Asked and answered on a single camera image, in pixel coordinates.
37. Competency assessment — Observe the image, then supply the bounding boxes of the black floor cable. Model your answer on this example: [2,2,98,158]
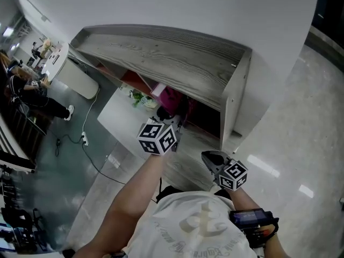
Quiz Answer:
[54,133,127,185]

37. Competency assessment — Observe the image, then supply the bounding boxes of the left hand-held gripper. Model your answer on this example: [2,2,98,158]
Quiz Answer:
[136,118,184,156]

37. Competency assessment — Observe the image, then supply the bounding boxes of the green and white flowers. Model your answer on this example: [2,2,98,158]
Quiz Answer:
[130,89,157,109]

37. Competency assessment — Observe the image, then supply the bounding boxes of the grey wooden shelf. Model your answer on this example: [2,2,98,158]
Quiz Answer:
[70,23,253,151]

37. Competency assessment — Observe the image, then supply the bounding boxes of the person's right forearm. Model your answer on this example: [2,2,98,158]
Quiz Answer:
[227,186,292,258]

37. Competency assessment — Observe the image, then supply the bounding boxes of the white power cable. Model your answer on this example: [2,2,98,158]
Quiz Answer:
[82,88,101,134]

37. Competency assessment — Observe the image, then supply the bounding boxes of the black wrist-mounted device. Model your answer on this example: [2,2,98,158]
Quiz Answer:
[228,209,280,249]

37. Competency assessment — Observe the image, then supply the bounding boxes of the pink book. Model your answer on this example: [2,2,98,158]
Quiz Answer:
[149,82,169,102]

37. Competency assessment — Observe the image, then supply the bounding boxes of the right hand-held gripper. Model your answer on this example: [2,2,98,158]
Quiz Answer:
[201,150,249,192]

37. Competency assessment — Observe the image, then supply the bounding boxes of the magenta bag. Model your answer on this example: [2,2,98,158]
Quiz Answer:
[160,86,189,116]

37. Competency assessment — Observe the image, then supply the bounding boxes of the person's white printed shirt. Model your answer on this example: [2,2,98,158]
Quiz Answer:
[125,189,260,258]

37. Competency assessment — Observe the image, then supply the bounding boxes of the white round counter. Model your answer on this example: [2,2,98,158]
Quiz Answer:
[40,42,101,100]

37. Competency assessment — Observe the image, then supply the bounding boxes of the person's left forearm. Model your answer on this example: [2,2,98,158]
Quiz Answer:
[70,152,173,258]

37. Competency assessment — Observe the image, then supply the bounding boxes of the black equipment rack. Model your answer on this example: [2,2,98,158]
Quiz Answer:
[0,164,52,255]

